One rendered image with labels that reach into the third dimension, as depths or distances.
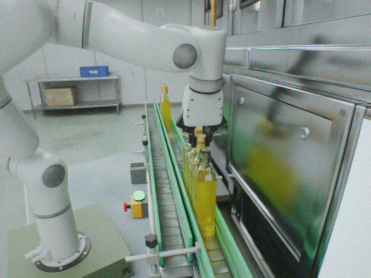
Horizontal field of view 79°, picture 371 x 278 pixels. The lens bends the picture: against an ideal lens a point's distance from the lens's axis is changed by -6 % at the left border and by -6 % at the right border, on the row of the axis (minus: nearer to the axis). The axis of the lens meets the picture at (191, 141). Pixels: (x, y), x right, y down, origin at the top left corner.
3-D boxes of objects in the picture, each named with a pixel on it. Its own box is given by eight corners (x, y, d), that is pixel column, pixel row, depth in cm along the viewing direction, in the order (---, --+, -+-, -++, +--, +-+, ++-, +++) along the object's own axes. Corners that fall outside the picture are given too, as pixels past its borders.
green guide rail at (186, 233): (192, 260, 59) (192, 237, 56) (188, 261, 59) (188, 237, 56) (154, 108, 219) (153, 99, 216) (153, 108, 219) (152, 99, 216)
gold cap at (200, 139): (207, 152, 65) (208, 136, 64) (195, 153, 65) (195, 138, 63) (204, 147, 69) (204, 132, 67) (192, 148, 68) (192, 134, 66)
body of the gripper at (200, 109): (221, 76, 59) (216, 114, 66) (181, 76, 58) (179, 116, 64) (231, 88, 54) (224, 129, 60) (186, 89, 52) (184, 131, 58)
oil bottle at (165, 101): (171, 128, 163) (170, 87, 153) (163, 128, 162) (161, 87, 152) (170, 125, 168) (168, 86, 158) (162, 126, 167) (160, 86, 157)
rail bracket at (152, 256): (200, 274, 55) (202, 234, 50) (128, 286, 52) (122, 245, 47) (197, 264, 58) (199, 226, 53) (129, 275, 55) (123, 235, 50)
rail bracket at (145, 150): (150, 169, 108) (148, 141, 103) (133, 170, 107) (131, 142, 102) (149, 165, 112) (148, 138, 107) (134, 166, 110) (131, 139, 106)
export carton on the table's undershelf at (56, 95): (46, 106, 528) (43, 89, 513) (54, 102, 569) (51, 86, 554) (73, 105, 534) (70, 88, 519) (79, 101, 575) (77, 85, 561)
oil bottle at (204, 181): (214, 236, 68) (218, 171, 60) (195, 238, 67) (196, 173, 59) (209, 223, 73) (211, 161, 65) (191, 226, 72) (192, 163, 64)
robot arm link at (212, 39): (159, 30, 42) (151, 21, 50) (160, 84, 49) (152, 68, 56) (234, 29, 46) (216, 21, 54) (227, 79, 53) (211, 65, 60)
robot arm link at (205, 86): (222, 69, 58) (221, 79, 60) (186, 69, 57) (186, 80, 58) (232, 80, 52) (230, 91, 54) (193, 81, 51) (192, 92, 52)
